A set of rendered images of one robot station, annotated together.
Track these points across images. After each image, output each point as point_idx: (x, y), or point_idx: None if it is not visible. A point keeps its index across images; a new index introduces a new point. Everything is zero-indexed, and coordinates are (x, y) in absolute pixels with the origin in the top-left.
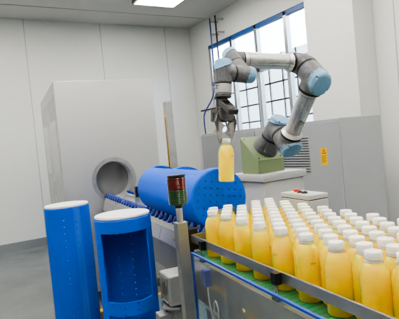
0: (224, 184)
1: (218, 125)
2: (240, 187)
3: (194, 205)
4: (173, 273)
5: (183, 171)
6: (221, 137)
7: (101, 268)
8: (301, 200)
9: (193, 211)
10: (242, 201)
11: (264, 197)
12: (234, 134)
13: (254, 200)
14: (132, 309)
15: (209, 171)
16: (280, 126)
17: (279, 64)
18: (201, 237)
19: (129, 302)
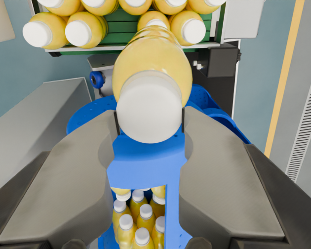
0: (121, 130)
1: (262, 188)
2: (78, 126)
3: (196, 108)
4: (251, 8)
5: (175, 241)
6: (195, 111)
7: None
8: None
9: (196, 104)
10: (84, 110)
11: (4, 184)
12: (69, 134)
13: (79, 31)
14: (217, 110)
15: (164, 152)
16: None
17: None
18: (201, 43)
19: (221, 114)
